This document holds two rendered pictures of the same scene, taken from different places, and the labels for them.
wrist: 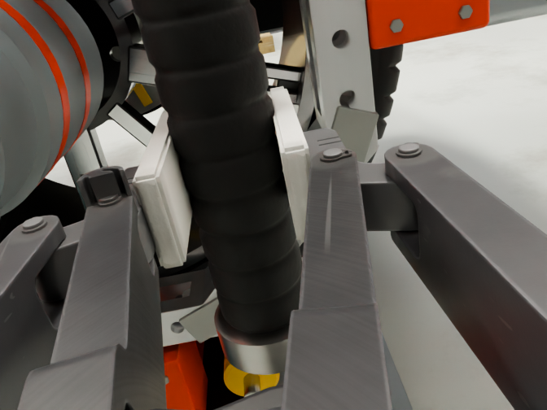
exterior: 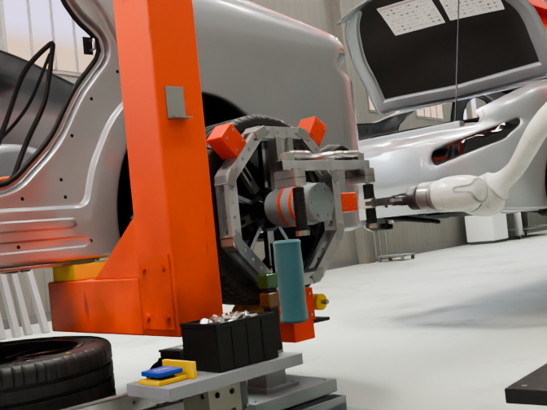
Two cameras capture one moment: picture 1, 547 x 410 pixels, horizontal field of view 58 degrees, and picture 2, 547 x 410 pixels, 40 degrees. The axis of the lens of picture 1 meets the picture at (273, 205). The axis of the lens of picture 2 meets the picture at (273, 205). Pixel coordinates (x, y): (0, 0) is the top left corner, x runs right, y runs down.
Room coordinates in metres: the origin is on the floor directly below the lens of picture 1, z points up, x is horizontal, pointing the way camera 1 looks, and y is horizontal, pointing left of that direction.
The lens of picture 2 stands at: (-1.35, 2.02, 0.77)
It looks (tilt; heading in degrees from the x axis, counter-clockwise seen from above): 2 degrees up; 314
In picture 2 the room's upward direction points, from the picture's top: 6 degrees counter-clockwise
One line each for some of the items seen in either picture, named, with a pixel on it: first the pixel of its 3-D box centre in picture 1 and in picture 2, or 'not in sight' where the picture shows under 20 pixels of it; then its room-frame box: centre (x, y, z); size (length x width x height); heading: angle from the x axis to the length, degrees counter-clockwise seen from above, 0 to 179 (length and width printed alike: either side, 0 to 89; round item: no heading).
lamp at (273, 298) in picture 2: not in sight; (269, 299); (0.08, 0.61, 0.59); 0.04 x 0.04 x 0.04; 89
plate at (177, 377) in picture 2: not in sight; (162, 379); (0.08, 0.98, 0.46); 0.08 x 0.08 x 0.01; 89
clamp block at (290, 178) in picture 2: not in sight; (290, 178); (0.20, 0.35, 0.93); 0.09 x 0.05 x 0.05; 179
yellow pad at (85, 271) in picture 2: not in sight; (82, 271); (0.81, 0.72, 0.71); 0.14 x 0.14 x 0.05; 89
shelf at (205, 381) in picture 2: not in sight; (219, 372); (0.08, 0.81, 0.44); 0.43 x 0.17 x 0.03; 89
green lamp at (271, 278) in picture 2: not in sight; (268, 281); (0.08, 0.61, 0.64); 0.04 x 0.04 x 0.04; 89
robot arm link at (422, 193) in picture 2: not in sight; (429, 196); (-0.07, 0.02, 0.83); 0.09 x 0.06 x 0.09; 89
